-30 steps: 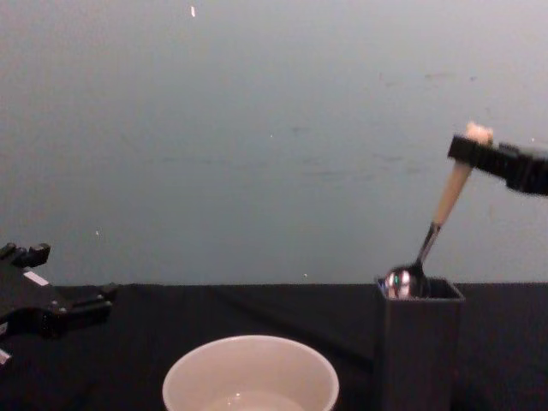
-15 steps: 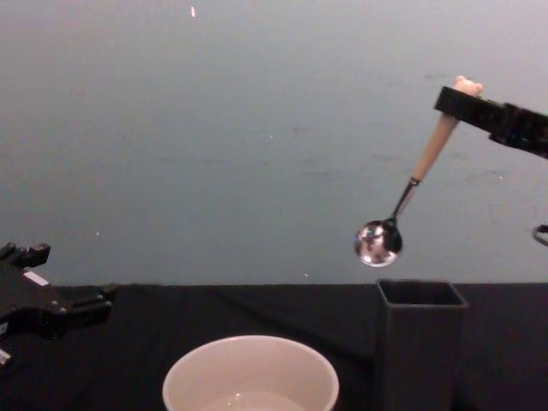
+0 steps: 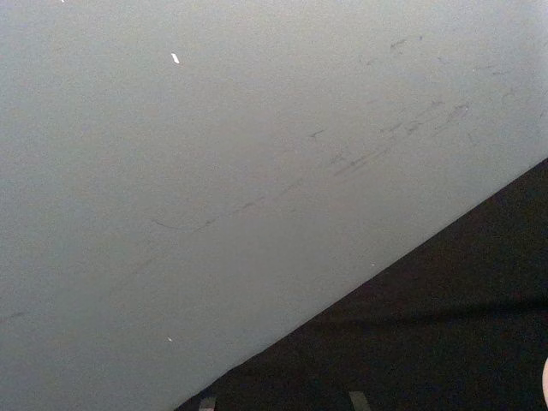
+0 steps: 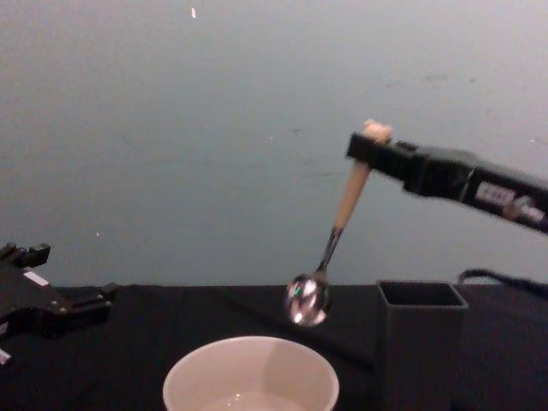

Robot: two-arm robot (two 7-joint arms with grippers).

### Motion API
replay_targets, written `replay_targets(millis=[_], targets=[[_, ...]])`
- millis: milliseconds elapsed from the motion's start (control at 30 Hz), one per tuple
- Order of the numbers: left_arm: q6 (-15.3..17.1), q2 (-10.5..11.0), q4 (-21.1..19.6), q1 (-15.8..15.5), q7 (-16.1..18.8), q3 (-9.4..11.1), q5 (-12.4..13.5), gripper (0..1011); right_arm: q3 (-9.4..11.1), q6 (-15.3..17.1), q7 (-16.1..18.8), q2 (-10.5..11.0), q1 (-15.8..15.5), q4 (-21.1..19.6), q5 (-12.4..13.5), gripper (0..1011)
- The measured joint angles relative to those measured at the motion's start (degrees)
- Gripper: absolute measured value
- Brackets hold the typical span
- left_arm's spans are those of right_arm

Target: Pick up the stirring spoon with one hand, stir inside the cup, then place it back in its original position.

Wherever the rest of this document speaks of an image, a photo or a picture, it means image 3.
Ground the black table cloth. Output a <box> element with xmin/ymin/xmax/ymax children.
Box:
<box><xmin>173</xmin><ymin>157</ymin><xmax>548</xmax><ymax>411</ymax></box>

